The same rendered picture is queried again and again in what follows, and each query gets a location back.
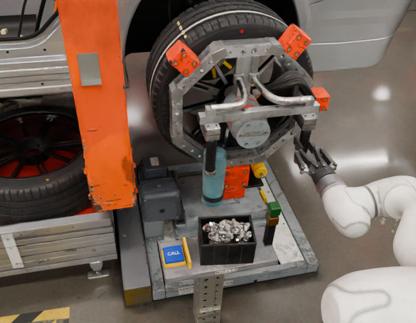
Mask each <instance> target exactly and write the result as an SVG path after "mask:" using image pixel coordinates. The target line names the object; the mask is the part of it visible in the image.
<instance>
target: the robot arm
mask: <svg viewBox="0 0 416 323"><path fill-rule="evenodd" d="M293 143H294V145H295V153H294V158H295V161H296V163H297V165H298V167H299V169H300V174H303V173H307V174H308V175H309V176H311V177H312V180H313V182H314V183H315V186H316V187H315V189H316V191H317V193H318V195H319V197H320V199H321V201H322V202H323V203H324V209H325V211H326V213H327V215H328V217H329V219H330V220H331V221H332V223H333V224H334V225H335V227H336V228H337V229H338V230H339V232H341V234H343V235H344V236H346V237H348V238H358V237H361V236H363V235H364V234H366V232H368V230H369V228H370V220H371V219H373V218H376V217H384V218H393V219H401V221H400V223H399V226H398V228H397V231H396V233H395V237H394V242H393V250H394V255H395V258H396V260H397V261H398V263H399V264H400V267H383V268H376V269H367V270H359V271H356V272H351V273H349V274H346V275H344V276H342V277H340V278H338V279H336V280H335V281H333V282H332V283H330V284H329V285H328V286H327V287H326V289H325V291H324V293H323V295H322V300H321V314H322V320H323V323H416V178H414V177H411V176H393V177H390V178H385V179H381V180H377V181H374V182H372V183H369V184H368V185H365V186H359V187H347V185H346V184H345V183H344V181H343V179H342V178H341V177H340V176H339V175H338V174H336V173H335V171H334V170H336V169H337V165H338V163H336V162H335V161H333V160H332V158H331V157H330V156H329V154H328V153H327V152H326V151H325V150H324V148H322V147H321V148H320V149H319V148H318V147H316V145H315V144H314V143H313V142H312V141H311V140H310V141H309V144H308V149H309V151H310V152H311V153H313V154H314V156H315V159H316V161H317V163H316V162H314V161H313V160H311V159H310V157H309V156H308V155H307V154H306V153H305V152H304V151H303V149H304V147H303V146H302V144H301V143H300V141H299V139H298V138H297V137H294V142H293ZM304 162H305V164H306V165H307V166H308V169H309V170H308V169H307V168H306V166H304ZM324 162H326V163H327V164H325V163H324Z"/></svg>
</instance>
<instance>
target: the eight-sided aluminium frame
mask: <svg viewBox="0 0 416 323"><path fill-rule="evenodd" d="M284 50H285V48H284V47H283V46H282V45H281V44H280V42H279V41H277V40H276V39H275V38H274V37H265V38H247V39H237V40H218V41H213V42H212V43H211V44H210V45H208V46H207V48H206V49H205V50H204V51H203V52H202V53H201V54H200V55H199V56H198V60H199V62H200V66H198V67H197V68H196V69H195V70H194V71H193V72H192V73H191V74H190V75H189V76H188V77H185V76H184V75H182V73H180V74H179V75H178V76H177V77H176V78H175V79H173V81H172V82H171V83H170V84H169V118H170V128H169V129H170V136H171V140H172V143H173V144H174V145H176V146H177V147H179V148H180V149H182V150H183V151H185V152H186V153H188V154H189V155H191V156H192V157H194V158H195V159H196V160H198V161H199V162H201V163H202V164H203V161H204V154H203V153H204V150H205V149H206V148H204V147H203V146H202V145H201V144H199V143H197V142H196V141H195V140H193V139H192V138H190V137H189V136H188V135H186V134H185V133H184V132H183V95H184V94H185V93H186V92H188V91H189V90H190V89H191V88H192V87H193V86H194V85H195V84H196V83H197V82H198V81H199V80H200V79H201V78H202V77H203V76H204V75H205V74H206V73H207V72H208V71H209V70H210V69H211V68H212V67H213V66H214V65H215V64H216V63H217V62H218V61H219V60H221V59H225V58H236V57H239V56H243V57H250V56H256V55H259V56H267V55H274V56H275V57H276V58H277V59H278V60H279V61H280V62H281V63H282V64H283V65H284V66H285V67H286V68H287V69H288V70H296V71H297V72H299V73H300V74H301V75H302V77H303V78H304V79H305V81H306V82H307V84H308V86H309V87H310V89H312V88H313V87H312V84H313V79H312V78H311V77H310V76H309V74H308V73H307V72H306V71H305V70H304V68H302V67H301V66H300V65H299V64H298V63H297V62H296V60H295V59H293V58H292V57H291V56H290V55H288V54H287V53H286V52H284ZM297 96H303V95H302V93H301V92H300V91H299V85H296V86H295V90H294V97H297ZM300 130H301V128H300V127H299V125H298V124H297V122H296V121H295V119H294V118H293V115H290V117H289V119H288V120H287V121H285V122H284V123H283V124H282V125H281V126H280V127H279V128H277V129H276V130H275V131H274V132H272V133H271V134H270V135H269V137H268V139H267V140H266V141H265V142H264V143H263V144H262V145H260V146H258V147H255V148H250V149H249V148H247V149H236V150H230V151H226V152H227V157H226V167H233V166H239V165H249V164H254V163H255V164H257V163H262V162H263V161H264V160H267V158H268V157H269V156H270V155H272V154H273V153H274V152H275V151H277V150H278V149H279V148H280V147H281V146H282V145H284V144H285V143H286V142H288V141H289V140H290V139H291V138H292V137H293V136H295V135H296V134H298V133H299V132H300Z"/></svg>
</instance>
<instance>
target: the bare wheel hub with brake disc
mask: <svg viewBox="0 0 416 323"><path fill-rule="evenodd" d="M225 61H226V62H227V63H229V64H230V65H231V66H232V68H231V69H229V68H228V67H227V66H225V65H224V64H223V63H224V62H225ZM218 64H219V65H220V69H221V70H222V72H223V74H224V75H225V74H227V73H228V72H229V71H231V70H232V69H233V68H234V66H235V65H236V58H225V59H221V60H219V61H218ZM212 69H215V68H214V67H212V68H211V69H210V70H209V71H208V72H207V73H206V74H205V75H204V76H203V77H202V78H201V79H200V80H202V81H209V80H213V79H217V78H220V76H219V75H218V73H217V71H216V70H215V73H216V78H213V74H212Z"/></svg>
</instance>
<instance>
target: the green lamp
mask: <svg viewBox="0 0 416 323"><path fill-rule="evenodd" d="M267 211H268V213H269V215H270V217H275V216H279V215H280V213H281V206H280V205H279V202H278V201H274V202H269V203H268V205H267Z"/></svg>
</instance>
